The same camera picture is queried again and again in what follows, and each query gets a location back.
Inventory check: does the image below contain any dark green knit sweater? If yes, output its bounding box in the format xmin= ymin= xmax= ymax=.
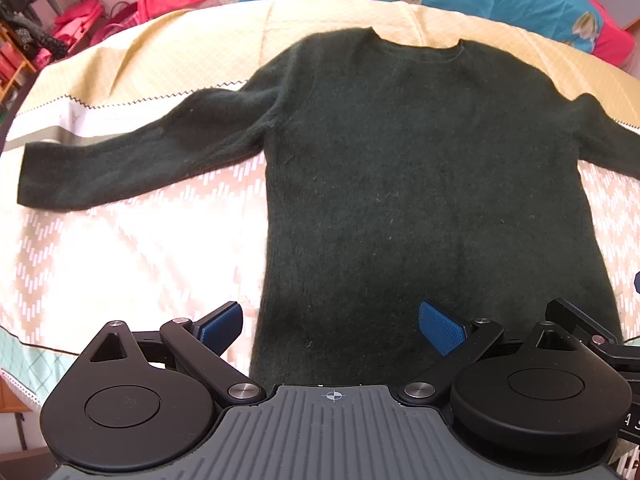
xmin=17 ymin=28 xmax=639 ymax=387

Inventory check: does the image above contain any red clothes pile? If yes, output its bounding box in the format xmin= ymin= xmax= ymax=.
xmin=52 ymin=0 xmax=139 ymax=56

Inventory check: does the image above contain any yellow beige patterned bed cover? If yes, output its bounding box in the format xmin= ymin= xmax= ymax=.
xmin=0 ymin=0 xmax=640 ymax=361

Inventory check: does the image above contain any mint green checked sheet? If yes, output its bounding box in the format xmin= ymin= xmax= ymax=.
xmin=0 ymin=328 xmax=77 ymax=412

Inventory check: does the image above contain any wooden storage shelf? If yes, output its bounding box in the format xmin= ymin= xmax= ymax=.
xmin=0 ymin=23 xmax=37 ymax=108

